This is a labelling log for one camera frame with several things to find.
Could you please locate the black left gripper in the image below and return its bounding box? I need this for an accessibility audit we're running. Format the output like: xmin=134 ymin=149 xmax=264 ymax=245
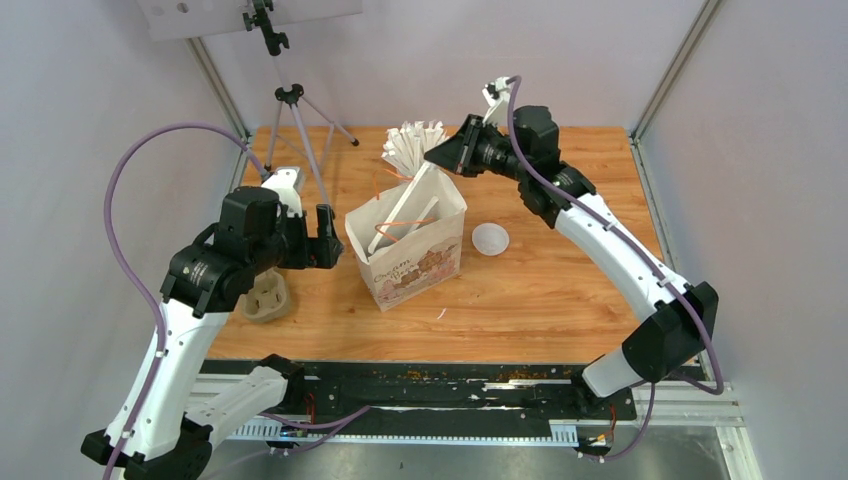
xmin=250 ymin=203 xmax=345 ymax=274

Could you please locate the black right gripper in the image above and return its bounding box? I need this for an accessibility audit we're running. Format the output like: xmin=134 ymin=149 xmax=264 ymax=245
xmin=425 ymin=113 xmax=531 ymax=182

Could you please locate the white straw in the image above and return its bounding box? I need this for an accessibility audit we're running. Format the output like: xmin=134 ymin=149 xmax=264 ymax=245
xmin=366 ymin=162 xmax=439 ymax=255
xmin=375 ymin=196 xmax=439 ymax=242

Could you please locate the paper takeout bag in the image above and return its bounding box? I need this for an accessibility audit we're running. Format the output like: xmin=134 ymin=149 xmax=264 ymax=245
xmin=345 ymin=167 xmax=467 ymax=312

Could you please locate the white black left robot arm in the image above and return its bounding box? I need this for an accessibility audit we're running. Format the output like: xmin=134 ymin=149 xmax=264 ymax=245
xmin=81 ymin=187 xmax=343 ymax=479

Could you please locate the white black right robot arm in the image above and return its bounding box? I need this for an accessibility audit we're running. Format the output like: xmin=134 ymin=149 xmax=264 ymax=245
xmin=424 ymin=106 xmax=719 ymax=418

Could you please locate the white cup of straws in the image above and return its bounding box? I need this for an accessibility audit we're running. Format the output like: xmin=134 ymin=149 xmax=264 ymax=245
xmin=381 ymin=121 xmax=447 ymax=177

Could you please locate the white perforated board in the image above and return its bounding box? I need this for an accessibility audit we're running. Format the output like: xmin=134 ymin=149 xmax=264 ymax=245
xmin=137 ymin=0 xmax=364 ymax=41

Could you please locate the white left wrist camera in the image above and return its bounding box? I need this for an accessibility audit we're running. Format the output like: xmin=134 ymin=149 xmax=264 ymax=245
xmin=261 ymin=166 xmax=305 ymax=217

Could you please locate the camera tripod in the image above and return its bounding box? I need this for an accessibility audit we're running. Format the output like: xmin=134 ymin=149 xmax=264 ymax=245
xmin=242 ymin=0 xmax=360 ymax=204

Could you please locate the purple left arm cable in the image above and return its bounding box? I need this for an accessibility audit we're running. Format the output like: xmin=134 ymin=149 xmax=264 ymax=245
xmin=102 ymin=121 xmax=372 ymax=480

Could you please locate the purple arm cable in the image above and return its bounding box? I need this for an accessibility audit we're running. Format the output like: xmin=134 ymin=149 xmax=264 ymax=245
xmin=102 ymin=121 xmax=372 ymax=480
xmin=505 ymin=74 xmax=725 ymax=463

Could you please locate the aluminium rail frame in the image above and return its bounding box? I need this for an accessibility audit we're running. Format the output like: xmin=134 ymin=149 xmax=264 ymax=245
xmin=142 ymin=370 xmax=747 ymax=448

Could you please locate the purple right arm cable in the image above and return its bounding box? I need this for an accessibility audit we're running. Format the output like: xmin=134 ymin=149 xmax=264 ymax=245
xmin=505 ymin=74 xmax=725 ymax=463

